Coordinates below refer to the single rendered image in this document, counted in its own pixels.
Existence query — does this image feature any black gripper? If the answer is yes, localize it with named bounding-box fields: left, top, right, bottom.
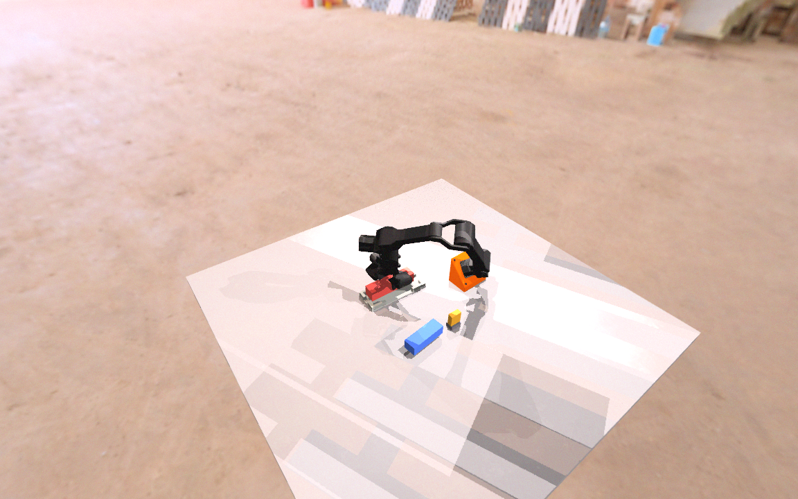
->
left=369, top=253, right=412, bottom=290

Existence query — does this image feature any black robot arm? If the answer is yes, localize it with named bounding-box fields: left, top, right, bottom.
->
left=358, top=219, right=491, bottom=281

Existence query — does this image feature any blue bar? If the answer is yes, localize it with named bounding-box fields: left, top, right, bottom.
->
left=405, top=319, right=443, bottom=356

